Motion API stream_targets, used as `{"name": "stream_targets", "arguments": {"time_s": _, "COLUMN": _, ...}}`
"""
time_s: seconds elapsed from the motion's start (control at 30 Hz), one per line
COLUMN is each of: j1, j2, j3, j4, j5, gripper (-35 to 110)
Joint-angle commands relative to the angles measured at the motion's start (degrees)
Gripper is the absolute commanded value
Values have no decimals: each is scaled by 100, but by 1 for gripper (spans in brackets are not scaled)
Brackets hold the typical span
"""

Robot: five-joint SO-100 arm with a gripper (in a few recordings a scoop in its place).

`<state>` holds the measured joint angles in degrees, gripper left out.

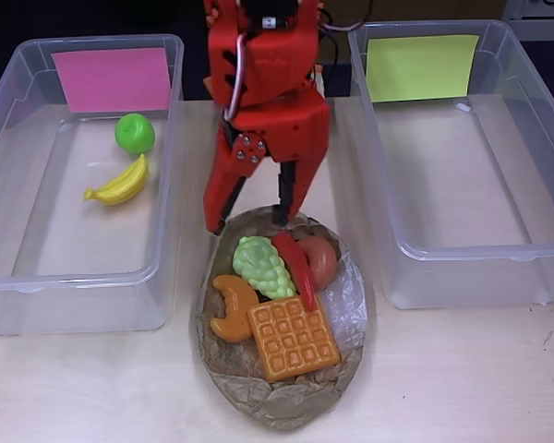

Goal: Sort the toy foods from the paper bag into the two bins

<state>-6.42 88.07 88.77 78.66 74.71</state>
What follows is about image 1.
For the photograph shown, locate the brown toy donut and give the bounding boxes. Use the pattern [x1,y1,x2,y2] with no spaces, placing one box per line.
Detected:
[297,235,341,292]

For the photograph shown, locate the red toy chili pepper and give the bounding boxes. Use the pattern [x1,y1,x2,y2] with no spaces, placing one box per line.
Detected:
[271,232,319,315]

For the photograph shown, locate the light green toy grapes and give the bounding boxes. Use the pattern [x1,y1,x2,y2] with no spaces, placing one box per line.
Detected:
[232,235,298,304]

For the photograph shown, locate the yellow toy banana bunch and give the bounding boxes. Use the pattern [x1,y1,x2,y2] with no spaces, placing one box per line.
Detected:
[83,153,151,207]

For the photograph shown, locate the green toy apple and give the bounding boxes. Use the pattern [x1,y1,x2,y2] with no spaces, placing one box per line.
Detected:
[114,113,156,155]

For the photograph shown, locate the clear plastic bin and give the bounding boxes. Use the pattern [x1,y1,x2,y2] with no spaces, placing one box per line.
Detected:
[348,18,554,310]
[0,34,186,337]

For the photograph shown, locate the yellow-green paper label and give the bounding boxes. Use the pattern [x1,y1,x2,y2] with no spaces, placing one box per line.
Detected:
[366,34,481,103]

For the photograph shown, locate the pink paper label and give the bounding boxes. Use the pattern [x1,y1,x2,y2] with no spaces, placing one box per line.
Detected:
[50,47,174,114]

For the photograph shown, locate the orange toy croissant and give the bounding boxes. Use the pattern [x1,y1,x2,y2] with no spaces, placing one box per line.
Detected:
[211,274,259,342]

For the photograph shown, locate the clear plastic film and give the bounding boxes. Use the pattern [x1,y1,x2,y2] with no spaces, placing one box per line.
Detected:
[320,256,369,354]

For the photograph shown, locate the orange toy waffle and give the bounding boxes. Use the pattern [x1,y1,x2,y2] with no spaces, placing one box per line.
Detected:
[247,294,343,382]

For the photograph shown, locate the crumpled brown paper bag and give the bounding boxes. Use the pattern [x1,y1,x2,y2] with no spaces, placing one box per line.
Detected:
[189,204,379,433]

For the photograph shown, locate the white furniture piece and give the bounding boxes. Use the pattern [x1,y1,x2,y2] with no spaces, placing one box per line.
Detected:
[502,0,554,22]

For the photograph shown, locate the black cable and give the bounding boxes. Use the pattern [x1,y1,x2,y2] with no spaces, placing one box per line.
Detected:
[320,27,342,76]

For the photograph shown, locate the orange clamp with ring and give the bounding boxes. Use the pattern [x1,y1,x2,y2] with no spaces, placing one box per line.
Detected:
[201,76,223,101]

